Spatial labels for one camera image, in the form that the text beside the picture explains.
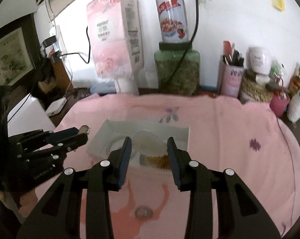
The dark makeup brushes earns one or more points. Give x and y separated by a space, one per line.
237 58

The pink floral tissue pack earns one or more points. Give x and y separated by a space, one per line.
112 34

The white cream jar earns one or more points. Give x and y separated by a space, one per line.
259 59

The white cardboard box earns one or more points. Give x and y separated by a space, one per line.
120 127

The white cylinder stand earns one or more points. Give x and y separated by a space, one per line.
126 86

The white power strip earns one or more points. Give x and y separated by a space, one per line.
57 37

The pink cup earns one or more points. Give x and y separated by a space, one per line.
279 104

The amber perfume bottle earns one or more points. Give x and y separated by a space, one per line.
296 79

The framed floral picture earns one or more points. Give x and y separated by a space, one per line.
8 57

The pink pen holder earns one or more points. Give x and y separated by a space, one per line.
229 79

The white power adapter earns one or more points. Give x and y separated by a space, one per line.
56 107

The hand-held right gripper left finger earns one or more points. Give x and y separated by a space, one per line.
123 164

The printed tin can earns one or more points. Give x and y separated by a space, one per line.
172 17

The green glass jar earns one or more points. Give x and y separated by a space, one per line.
174 74

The white plastic bag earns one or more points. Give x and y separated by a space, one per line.
296 107

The black plug adapter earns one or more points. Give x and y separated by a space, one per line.
54 55
49 42

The green and white packet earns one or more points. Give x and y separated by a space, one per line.
276 69

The orange flat stick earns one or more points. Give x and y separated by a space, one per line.
227 51

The green jade bangle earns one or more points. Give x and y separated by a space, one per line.
112 144

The woven basket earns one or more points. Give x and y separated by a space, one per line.
254 90

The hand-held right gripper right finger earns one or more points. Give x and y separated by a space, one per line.
174 164

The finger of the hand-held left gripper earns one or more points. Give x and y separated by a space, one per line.
70 144
65 133

